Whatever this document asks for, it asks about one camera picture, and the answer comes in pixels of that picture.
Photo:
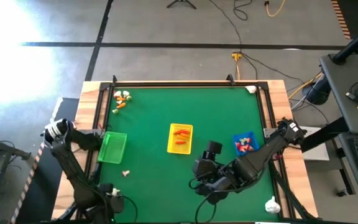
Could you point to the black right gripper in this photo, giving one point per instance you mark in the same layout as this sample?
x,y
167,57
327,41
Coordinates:
x,y
204,168

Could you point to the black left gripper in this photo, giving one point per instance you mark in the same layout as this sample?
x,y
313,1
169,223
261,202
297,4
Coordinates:
x,y
117,203

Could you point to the red chili pepper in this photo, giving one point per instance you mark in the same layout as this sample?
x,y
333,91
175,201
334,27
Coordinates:
x,y
180,142
181,132

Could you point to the green capped mushroom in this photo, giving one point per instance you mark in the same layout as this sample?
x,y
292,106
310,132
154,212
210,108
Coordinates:
x,y
115,111
129,98
243,141

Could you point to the green plastic basket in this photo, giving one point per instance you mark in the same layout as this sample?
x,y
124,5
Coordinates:
x,y
112,149

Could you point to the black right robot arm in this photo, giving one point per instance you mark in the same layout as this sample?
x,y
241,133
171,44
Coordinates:
x,y
266,149

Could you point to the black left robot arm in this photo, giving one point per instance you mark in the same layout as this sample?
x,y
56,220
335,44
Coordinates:
x,y
70,168

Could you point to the yellow plastic basket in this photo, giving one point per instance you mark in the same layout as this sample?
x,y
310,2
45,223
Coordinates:
x,y
172,149

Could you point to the green table mat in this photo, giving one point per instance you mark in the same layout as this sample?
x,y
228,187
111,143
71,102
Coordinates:
x,y
166,193

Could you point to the blue plastic basket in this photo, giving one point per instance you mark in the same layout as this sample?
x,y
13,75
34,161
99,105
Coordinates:
x,y
253,134

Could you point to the black mat with striped edge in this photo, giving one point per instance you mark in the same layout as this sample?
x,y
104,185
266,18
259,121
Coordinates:
x,y
42,199
357,9

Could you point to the large white garlic bulb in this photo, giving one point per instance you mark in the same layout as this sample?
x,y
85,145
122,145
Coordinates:
x,y
272,205

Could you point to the white box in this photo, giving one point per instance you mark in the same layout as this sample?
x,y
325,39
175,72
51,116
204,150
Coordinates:
x,y
317,153

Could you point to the yellow power plug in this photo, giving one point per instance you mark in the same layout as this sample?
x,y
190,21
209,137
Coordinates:
x,y
236,56

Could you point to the black equipment stand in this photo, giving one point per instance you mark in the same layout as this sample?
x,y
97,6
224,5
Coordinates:
x,y
5,147

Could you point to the black cart beam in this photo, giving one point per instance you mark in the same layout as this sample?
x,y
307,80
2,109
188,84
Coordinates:
x,y
325,134

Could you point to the black round pole base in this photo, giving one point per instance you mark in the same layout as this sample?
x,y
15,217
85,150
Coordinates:
x,y
317,91

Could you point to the black caster wheel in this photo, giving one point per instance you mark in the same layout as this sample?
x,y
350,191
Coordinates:
x,y
342,193

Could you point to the grey keyboard shelf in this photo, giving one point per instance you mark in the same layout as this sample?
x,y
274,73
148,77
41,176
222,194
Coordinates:
x,y
353,180

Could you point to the grey cart top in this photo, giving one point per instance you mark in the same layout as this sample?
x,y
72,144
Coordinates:
x,y
343,102

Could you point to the black tripod stand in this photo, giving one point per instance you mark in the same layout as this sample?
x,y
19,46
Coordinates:
x,y
182,1

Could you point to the black cart pole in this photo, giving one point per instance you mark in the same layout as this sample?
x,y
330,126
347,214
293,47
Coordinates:
x,y
356,42

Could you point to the black frame strut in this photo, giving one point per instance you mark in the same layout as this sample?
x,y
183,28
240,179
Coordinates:
x,y
288,194
65,214

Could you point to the grey metal base plate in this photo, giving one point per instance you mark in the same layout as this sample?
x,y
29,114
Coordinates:
x,y
269,132

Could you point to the black frame clamp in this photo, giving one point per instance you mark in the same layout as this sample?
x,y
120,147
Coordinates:
x,y
114,79
230,79

